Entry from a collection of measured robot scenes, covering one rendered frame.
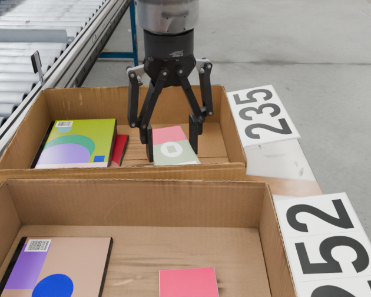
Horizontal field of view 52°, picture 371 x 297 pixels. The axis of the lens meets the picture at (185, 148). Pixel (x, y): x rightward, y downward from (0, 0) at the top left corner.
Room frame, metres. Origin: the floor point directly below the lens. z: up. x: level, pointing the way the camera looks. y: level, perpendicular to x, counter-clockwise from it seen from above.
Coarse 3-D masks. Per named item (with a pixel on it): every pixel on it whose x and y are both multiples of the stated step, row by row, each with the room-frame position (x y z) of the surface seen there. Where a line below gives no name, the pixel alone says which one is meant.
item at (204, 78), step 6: (204, 66) 0.57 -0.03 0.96; (210, 66) 0.57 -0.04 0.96; (198, 72) 0.59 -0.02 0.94; (204, 72) 0.57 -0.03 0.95; (210, 72) 0.57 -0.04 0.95; (204, 78) 0.57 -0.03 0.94; (204, 84) 0.57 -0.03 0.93; (210, 84) 0.57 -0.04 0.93; (204, 90) 0.57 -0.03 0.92; (210, 90) 0.57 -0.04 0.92; (204, 96) 0.57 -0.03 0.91; (210, 96) 0.57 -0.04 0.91; (204, 102) 0.58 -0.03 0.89; (210, 102) 0.57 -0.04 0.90; (210, 108) 0.57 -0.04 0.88; (210, 114) 0.57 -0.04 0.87
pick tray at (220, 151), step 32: (64, 96) 0.72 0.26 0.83; (96, 96) 0.72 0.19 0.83; (160, 96) 0.73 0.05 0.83; (224, 96) 0.70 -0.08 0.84; (32, 128) 0.61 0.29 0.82; (128, 128) 0.71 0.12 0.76; (224, 128) 0.67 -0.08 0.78; (0, 160) 0.47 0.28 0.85; (32, 160) 0.57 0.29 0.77; (128, 160) 0.59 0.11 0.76; (224, 160) 0.59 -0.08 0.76
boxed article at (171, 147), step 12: (156, 132) 0.62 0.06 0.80; (168, 132) 0.62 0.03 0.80; (180, 132) 0.62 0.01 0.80; (156, 144) 0.58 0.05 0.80; (168, 144) 0.58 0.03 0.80; (180, 144) 0.58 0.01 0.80; (156, 156) 0.54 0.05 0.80; (168, 156) 0.54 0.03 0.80; (180, 156) 0.54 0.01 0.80; (192, 156) 0.54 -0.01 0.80
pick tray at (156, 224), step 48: (0, 192) 0.40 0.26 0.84; (48, 192) 0.42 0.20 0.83; (96, 192) 0.42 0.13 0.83; (144, 192) 0.42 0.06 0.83; (192, 192) 0.42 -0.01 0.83; (240, 192) 0.42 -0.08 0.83; (0, 240) 0.36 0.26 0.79; (144, 240) 0.39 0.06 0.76; (192, 240) 0.39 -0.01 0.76; (240, 240) 0.39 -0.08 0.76; (144, 288) 0.31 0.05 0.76; (240, 288) 0.31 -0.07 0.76; (288, 288) 0.26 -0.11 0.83
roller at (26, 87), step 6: (0, 84) 0.96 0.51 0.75; (6, 84) 0.96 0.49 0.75; (12, 84) 0.96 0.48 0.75; (18, 84) 0.96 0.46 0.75; (24, 84) 0.96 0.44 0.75; (30, 84) 0.96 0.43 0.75; (36, 84) 0.98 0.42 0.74; (0, 90) 0.95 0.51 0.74; (6, 90) 0.94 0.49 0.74; (12, 90) 0.94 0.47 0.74; (18, 90) 0.94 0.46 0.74; (24, 90) 0.94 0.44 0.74; (30, 90) 0.94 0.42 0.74
